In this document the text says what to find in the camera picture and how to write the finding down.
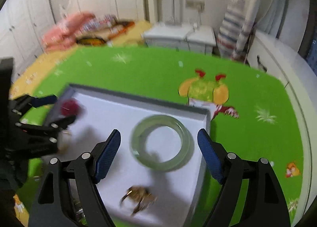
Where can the green jade bangle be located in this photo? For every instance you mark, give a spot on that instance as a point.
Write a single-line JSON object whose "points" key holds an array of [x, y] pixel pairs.
{"points": [[161, 143]]}

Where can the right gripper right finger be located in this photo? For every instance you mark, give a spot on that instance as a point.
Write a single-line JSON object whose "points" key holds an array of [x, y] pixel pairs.
{"points": [[265, 204]]}

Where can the white nightstand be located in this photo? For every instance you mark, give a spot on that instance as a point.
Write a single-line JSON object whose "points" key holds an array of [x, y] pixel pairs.
{"points": [[188, 37]]}

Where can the patterned curtain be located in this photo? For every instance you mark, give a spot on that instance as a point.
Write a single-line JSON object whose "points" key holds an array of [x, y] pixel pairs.
{"points": [[240, 18]]}

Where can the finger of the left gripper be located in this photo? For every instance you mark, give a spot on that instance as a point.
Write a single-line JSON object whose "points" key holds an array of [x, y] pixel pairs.
{"points": [[28, 133], [26, 102]]}

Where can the white wardrobe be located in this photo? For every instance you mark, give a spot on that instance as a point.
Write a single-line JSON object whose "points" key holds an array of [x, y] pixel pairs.
{"points": [[23, 24]]}

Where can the gold interlocked rings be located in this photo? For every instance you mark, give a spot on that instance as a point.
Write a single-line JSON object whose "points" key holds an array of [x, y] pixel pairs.
{"points": [[138, 199]]}

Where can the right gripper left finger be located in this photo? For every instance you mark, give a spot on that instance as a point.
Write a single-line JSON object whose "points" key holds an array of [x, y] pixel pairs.
{"points": [[53, 204]]}

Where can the folded pink blanket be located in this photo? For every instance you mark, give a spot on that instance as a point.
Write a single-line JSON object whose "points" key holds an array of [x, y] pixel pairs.
{"points": [[62, 35]]}

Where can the black orange striped cloth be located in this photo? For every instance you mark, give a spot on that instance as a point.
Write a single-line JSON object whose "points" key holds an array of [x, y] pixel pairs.
{"points": [[102, 36]]}

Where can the red rose brooch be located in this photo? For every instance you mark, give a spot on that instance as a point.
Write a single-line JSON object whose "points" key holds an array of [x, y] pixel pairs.
{"points": [[70, 107]]}

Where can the wall power socket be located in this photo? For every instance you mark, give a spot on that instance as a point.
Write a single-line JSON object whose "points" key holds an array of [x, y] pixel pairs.
{"points": [[195, 4]]}

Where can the grey jewelry tray box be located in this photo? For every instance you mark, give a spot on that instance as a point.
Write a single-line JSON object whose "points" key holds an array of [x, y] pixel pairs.
{"points": [[156, 176]]}

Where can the white window sill cabinet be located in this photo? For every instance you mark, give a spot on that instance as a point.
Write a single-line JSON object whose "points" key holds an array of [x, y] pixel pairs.
{"points": [[270, 55]]}

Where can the patterned pillow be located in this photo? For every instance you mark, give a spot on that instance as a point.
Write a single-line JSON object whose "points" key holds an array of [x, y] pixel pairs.
{"points": [[97, 24]]}

